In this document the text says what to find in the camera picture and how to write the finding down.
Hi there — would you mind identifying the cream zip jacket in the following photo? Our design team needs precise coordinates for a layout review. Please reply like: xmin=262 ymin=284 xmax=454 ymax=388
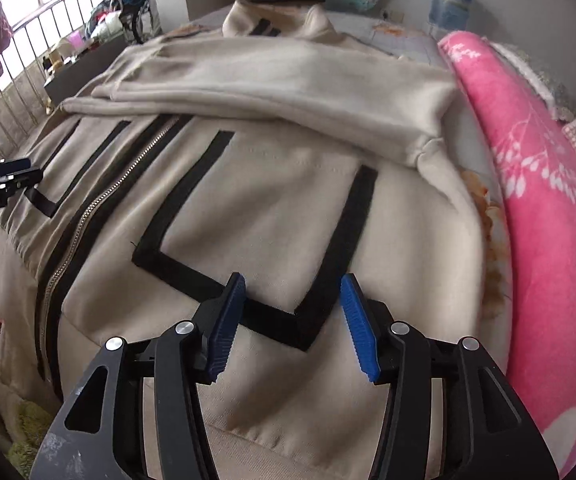
xmin=0 ymin=0 xmax=489 ymax=480

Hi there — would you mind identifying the metal railing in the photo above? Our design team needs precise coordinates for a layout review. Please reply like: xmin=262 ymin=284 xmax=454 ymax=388
xmin=0 ymin=0 xmax=103 ymax=161

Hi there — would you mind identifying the black table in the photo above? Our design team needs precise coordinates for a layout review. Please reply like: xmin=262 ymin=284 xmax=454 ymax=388
xmin=44 ymin=42 xmax=133 ymax=111

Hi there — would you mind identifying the pile of clothes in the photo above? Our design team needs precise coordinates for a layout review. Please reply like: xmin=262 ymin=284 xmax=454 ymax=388
xmin=88 ymin=0 xmax=123 ymax=38

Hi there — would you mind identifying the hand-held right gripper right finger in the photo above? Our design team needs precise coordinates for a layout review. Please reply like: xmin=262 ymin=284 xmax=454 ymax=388
xmin=340 ymin=273 xmax=561 ymax=480

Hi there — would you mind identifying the grey lace-trimmed pillow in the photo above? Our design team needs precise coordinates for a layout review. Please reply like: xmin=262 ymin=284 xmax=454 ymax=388
xmin=488 ymin=42 xmax=576 ymax=121

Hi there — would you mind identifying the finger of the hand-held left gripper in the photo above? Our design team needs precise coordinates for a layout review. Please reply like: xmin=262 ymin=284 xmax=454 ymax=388
xmin=0 ymin=158 xmax=31 ymax=177
xmin=0 ymin=166 xmax=43 ymax=193

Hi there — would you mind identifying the blue water bottle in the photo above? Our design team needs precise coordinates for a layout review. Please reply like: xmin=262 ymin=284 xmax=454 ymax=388
xmin=430 ymin=0 xmax=475 ymax=31

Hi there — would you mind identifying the pink floral blanket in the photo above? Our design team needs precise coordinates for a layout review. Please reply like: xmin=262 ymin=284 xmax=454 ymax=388
xmin=438 ymin=30 xmax=576 ymax=478

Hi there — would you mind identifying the wheelchair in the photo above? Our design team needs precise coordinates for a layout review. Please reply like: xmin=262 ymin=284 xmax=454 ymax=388
xmin=118 ymin=0 xmax=161 ymax=43

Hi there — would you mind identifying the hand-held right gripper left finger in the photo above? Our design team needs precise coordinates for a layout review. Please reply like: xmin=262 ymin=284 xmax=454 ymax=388
xmin=30 ymin=272 xmax=247 ymax=480

